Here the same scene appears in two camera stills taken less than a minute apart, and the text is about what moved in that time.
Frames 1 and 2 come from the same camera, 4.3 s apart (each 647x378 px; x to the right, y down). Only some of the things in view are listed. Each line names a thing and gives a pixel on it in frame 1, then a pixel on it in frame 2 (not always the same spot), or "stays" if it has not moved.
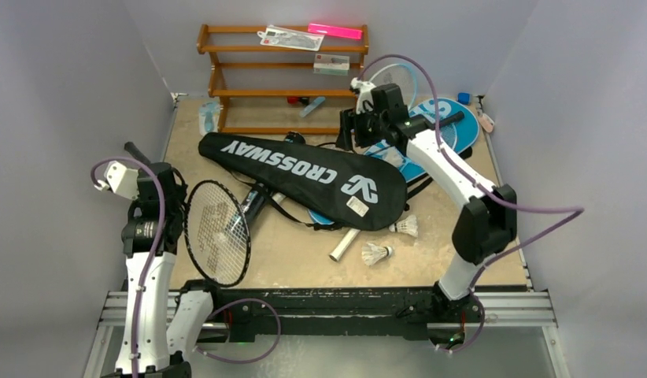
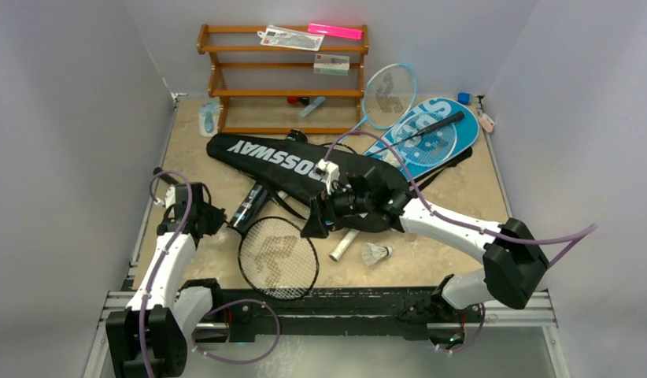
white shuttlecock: [371, 253] stays
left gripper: [180, 194] → [217, 218]
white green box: [331, 64] stays
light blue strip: [307, 110] stays
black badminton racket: [216, 231] → [279, 257]
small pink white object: [486, 123] stays
